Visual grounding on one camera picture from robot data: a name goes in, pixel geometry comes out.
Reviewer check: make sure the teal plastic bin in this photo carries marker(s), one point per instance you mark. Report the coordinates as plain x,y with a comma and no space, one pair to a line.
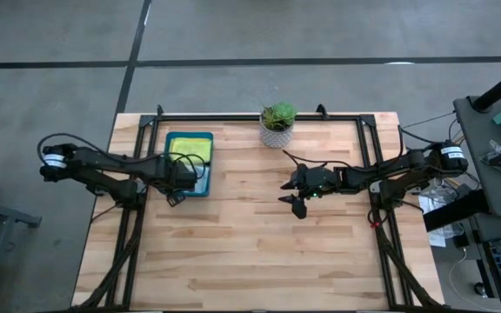
188,135

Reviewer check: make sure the dark grey lower desk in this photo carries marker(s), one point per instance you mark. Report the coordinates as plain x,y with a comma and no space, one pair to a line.
481,230

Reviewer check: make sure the succulent in patterned pot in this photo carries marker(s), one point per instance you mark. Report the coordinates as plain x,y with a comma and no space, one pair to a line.
278,119

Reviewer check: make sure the black aluminium table frame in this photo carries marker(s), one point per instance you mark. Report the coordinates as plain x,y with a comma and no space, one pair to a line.
255,117

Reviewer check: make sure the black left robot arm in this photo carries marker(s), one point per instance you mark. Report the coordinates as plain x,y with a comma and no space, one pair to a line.
102,167

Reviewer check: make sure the black desk beam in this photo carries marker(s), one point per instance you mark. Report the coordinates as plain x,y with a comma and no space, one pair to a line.
450,213

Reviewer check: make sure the white papers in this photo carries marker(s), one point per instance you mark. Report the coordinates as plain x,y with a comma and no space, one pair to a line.
433,204

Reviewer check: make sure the grey side desk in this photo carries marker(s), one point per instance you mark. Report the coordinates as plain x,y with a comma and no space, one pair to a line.
476,130

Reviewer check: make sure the lime green microfiber towel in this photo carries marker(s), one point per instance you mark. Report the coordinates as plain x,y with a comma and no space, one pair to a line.
189,148

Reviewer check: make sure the black caster wheel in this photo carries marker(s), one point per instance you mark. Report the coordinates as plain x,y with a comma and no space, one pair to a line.
481,289

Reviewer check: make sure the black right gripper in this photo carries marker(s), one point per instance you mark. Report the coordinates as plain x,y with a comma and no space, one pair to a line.
318,180

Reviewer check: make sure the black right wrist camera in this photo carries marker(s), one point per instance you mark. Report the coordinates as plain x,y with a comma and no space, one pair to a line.
299,209

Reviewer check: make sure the light blue teal-edged towel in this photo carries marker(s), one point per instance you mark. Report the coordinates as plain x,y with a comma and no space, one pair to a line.
204,178

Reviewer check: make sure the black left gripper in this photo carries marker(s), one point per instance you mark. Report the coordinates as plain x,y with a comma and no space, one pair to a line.
178,176

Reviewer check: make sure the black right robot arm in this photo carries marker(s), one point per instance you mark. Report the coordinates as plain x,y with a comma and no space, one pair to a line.
385,171

